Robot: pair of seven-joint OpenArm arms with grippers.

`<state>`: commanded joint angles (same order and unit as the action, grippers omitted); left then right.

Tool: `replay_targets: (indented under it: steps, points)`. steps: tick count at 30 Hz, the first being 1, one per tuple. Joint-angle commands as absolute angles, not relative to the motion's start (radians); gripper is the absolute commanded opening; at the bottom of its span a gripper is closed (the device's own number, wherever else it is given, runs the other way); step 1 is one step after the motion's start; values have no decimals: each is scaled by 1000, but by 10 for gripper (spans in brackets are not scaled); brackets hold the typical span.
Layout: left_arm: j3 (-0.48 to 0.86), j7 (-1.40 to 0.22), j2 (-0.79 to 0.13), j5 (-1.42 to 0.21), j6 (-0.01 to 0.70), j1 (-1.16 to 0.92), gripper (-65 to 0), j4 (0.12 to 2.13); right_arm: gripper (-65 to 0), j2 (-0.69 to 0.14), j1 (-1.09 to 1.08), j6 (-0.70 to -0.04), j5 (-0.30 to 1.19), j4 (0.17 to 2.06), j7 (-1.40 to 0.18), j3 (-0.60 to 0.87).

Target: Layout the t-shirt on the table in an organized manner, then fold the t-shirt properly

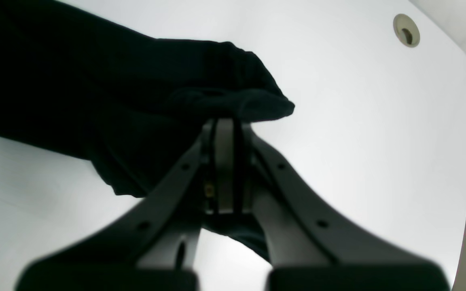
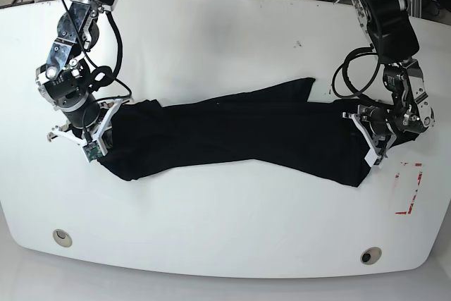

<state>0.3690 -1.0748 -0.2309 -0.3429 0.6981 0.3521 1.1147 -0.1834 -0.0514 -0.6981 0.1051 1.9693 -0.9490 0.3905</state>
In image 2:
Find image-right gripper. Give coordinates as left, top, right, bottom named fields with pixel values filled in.
left=342, top=105, right=397, bottom=162

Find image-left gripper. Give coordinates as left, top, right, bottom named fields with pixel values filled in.
left=47, top=94, right=132, bottom=146

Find black t-shirt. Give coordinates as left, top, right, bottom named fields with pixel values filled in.
left=99, top=78, right=370, bottom=187

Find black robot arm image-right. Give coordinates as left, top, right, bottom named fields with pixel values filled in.
left=336, top=0, right=435, bottom=166

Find red tape rectangle marking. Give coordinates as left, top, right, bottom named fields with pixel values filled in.
left=390, top=162, right=424, bottom=215

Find left table grommet hole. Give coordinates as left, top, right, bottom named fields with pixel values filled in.
left=52, top=229, right=73, bottom=248

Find table grommet hole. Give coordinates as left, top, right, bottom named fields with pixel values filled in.
left=360, top=247, right=382, bottom=265
left=52, top=229, right=73, bottom=248

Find right table grommet hole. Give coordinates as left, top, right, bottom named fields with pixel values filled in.
left=360, top=247, right=382, bottom=265

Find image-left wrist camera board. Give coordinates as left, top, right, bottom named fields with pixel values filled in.
left=82, top=141, right=104, bottom=162

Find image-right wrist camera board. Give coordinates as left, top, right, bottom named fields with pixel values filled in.
left=364, top=152, right=382, bottom=168

